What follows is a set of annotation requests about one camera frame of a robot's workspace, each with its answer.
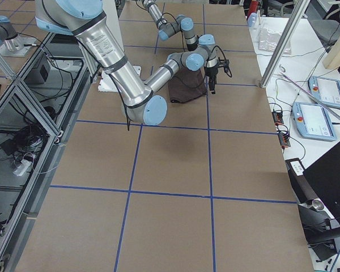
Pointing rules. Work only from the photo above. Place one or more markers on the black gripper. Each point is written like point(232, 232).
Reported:
point(211, 72)

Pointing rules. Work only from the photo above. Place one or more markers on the brown t-shirt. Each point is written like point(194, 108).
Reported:
point(186, 85)

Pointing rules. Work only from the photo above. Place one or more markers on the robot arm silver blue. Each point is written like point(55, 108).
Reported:
point(166, 29)
point(86, 20)

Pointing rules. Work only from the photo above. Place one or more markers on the clear plastic bag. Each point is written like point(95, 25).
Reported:
point(268, 39)

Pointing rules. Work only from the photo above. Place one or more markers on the red cylinder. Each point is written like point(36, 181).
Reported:
point(253, 6)

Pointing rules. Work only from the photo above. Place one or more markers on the near blue teach pendant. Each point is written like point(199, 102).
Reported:
point(313, 122)

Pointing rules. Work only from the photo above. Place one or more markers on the blue teach pendant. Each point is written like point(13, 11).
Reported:
point(326, 90)
point(313, 122)

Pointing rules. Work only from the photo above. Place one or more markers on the brown paper table cover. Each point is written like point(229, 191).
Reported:
point(207, 190)

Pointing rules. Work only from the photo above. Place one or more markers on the far blue teach pendant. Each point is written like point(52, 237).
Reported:
point(326, 90)

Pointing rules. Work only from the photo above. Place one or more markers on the black laptop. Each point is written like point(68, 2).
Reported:
point(324, 178)

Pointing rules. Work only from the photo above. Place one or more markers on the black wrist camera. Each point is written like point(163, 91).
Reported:
point(224, 63)

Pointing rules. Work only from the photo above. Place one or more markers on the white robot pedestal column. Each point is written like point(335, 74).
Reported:
point(119, 71)

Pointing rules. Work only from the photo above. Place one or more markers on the aluminium frame post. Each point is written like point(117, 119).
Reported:
point(292, 23)

